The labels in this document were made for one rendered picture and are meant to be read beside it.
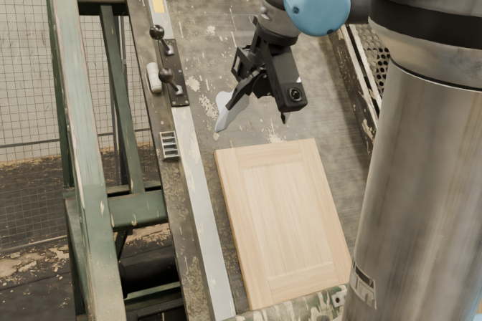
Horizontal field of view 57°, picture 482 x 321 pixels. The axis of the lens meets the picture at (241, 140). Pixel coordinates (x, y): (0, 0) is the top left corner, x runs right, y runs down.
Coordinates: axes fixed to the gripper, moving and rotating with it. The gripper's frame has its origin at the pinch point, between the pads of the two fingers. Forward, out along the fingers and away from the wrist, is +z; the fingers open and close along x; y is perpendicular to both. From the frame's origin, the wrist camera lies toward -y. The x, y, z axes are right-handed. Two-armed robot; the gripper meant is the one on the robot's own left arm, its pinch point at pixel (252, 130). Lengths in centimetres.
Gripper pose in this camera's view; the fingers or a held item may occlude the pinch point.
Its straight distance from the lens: 82.4
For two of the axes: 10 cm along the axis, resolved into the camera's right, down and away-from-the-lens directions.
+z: -2.4, 7.6, 6.1
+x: -8.7, 1.2, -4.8
